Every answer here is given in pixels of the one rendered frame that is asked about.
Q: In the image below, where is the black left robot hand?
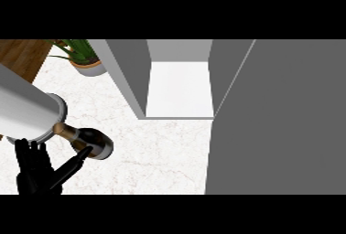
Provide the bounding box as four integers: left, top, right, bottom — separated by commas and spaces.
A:
14, 137, 95, 196

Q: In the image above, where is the dark wine bottle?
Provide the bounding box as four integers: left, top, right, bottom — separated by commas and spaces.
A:
54, 122, 116, 161

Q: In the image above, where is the grey open cabinet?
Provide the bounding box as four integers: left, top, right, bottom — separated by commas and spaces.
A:
88, 39, 258, 121

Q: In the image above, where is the dark grey cabinet door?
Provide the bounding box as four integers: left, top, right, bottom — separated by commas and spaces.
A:
204, 39, 346, 196

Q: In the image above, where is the potted green plant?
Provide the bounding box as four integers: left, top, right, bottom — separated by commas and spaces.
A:
46, 39, 108, 78

